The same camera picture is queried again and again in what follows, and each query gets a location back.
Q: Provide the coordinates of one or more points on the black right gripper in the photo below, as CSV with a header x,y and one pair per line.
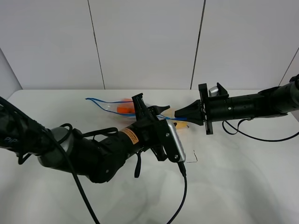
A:
x,y
203,107

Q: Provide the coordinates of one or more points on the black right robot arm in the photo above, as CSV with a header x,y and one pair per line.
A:
x,y
273,102

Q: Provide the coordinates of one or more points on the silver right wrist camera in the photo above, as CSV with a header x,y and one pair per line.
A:
x,y
214,91

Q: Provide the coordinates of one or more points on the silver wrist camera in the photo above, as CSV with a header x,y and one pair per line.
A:
x,y
175,142
214,91

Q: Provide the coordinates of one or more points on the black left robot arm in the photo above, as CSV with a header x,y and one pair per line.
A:
x,y
99,154

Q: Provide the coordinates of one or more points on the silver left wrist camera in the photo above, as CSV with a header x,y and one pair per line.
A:
x,y
175,142

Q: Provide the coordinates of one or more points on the clear zip bag blue zipper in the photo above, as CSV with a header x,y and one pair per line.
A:
x,y
110,107

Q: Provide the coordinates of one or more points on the orange toy fruit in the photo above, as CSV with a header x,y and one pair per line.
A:
x,y
125,106

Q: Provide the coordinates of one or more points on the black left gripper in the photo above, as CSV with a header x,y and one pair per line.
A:
x,y
144,130

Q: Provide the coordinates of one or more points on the yellow toy pear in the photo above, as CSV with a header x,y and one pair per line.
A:
x,y
179,124

